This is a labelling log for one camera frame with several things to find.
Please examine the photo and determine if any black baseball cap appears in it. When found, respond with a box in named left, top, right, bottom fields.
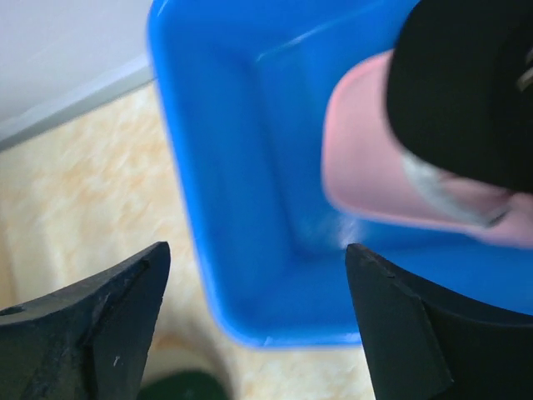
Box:
left=386, top=0, right=532, bottom=193

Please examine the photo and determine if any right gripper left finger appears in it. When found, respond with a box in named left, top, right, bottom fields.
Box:
left=1, top=242, right=171, bottom=399

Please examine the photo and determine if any pink cap in bin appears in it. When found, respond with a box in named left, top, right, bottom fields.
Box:
left=321, top=51, right=532, bottom=248

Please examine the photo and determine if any dark green baseball cap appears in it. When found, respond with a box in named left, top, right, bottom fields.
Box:
left=137, top=370, right=229, bottom=400

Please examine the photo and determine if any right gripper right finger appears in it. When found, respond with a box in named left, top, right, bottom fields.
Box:
left=346, top=244, right=532, bottom=399

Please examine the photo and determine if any blue plastic bin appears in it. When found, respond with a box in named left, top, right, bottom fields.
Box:
left=148, top=1, right=532, bottom=347

